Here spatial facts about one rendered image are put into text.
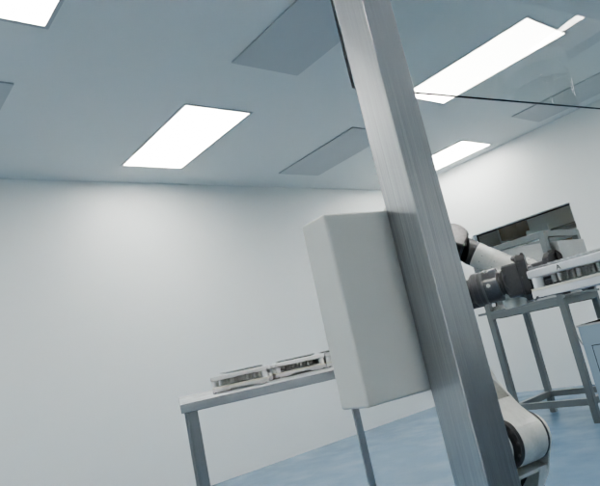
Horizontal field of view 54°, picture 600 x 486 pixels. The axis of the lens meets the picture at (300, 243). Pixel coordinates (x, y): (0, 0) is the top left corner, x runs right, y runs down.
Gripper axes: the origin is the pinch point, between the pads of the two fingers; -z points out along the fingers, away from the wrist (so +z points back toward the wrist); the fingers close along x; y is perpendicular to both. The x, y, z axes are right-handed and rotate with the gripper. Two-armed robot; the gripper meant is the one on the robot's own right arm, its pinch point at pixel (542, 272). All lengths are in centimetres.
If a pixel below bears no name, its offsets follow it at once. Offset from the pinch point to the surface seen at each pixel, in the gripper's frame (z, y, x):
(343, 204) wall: 229, -521, -180
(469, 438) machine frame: 10, 84, 24
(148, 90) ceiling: 212, -139, -196
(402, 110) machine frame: 7, 83, -22
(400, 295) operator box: 14, 83, 4
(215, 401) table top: 122, -21, 14
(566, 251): -3, -352, -35
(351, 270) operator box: 18, 89, -1
